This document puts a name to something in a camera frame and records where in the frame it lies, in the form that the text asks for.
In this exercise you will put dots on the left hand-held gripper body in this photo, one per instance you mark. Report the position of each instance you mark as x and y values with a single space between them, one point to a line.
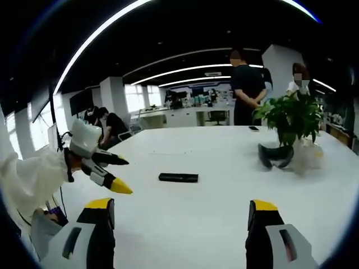
84 137

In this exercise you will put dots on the white background counter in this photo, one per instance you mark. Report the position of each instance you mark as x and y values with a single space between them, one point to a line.
182 116

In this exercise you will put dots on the grey mesh chair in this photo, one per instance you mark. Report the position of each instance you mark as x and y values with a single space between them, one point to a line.
45 235

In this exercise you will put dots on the black wall monitor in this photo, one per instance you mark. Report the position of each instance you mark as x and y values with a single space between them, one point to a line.
81 102

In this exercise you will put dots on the green potted plant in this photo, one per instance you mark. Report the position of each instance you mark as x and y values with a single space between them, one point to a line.
291 115

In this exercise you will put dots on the black headset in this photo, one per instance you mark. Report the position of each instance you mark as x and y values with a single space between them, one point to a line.
276 155

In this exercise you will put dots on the clear plastic bag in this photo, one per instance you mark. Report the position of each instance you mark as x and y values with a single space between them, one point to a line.
307 155

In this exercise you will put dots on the white office chair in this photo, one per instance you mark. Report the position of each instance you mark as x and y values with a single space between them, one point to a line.
124 136

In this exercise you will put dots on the person's left hand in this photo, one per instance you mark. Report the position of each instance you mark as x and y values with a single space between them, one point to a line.
74 165

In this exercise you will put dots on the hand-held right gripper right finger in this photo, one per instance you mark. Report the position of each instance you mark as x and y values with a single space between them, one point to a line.
270 241

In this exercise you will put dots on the black smartphone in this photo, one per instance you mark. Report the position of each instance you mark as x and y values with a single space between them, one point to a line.
254 128

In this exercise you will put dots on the black remote control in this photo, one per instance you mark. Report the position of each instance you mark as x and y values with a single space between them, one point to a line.
178 178

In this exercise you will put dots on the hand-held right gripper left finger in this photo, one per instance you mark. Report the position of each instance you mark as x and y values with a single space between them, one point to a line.
89 238

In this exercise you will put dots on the black office chair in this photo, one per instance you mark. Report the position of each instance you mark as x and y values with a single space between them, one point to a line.
218 117

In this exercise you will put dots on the long ceiling light strip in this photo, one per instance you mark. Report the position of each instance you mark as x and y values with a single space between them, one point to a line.
81 45
190 70
196 81

